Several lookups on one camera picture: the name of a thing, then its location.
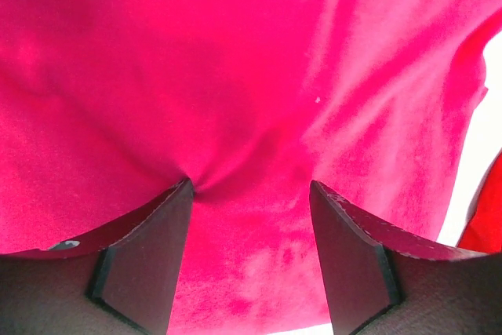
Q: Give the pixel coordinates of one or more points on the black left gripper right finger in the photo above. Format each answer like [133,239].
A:
[380,279]

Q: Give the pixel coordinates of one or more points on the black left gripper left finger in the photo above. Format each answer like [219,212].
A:
[119,278]

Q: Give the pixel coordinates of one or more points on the red t shirt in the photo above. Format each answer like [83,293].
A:
[481,162]

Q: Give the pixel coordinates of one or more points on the magenta t shirt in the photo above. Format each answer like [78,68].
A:
[106,103]

